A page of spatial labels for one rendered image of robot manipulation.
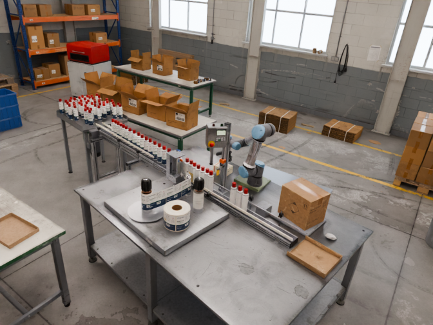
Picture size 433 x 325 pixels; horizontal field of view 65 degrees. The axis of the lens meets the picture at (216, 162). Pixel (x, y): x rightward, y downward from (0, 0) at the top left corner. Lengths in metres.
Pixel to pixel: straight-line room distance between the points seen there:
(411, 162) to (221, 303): 4.14
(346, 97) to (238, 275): 6.16
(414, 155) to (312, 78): 3.35
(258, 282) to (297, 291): 0.25
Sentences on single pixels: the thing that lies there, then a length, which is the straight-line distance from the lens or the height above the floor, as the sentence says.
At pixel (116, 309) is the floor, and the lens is 3.30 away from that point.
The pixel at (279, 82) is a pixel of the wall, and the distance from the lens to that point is 8.48.
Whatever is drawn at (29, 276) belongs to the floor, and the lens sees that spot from 3.77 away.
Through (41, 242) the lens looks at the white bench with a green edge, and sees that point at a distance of 2.81.
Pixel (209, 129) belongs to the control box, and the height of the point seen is 1.46.
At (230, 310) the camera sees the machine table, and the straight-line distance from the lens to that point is 2.18.
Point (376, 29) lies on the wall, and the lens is 7.73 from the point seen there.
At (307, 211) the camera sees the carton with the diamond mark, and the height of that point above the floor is 1.02.
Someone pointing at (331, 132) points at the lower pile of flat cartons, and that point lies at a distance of 7.08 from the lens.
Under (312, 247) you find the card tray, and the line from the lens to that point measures 2.70.
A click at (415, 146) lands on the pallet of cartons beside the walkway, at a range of 5.63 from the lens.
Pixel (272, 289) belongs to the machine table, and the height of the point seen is 0.83.
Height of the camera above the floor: 2.51
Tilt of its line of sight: 27 degrees down
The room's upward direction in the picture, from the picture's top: 4 degrees clockwise
